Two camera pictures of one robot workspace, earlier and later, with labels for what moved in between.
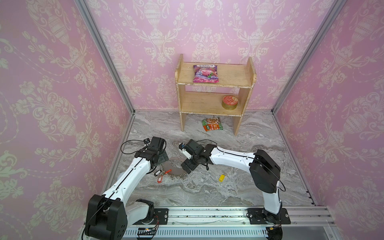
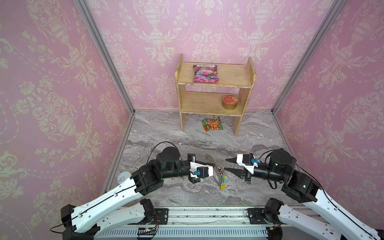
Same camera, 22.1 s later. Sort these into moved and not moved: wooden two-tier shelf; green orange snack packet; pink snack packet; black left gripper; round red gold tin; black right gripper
Moved: black right gripper; black left gripper
Not moved: green orange snack packet; round red gold tin; pink snack packet; wooden two-tier shelf
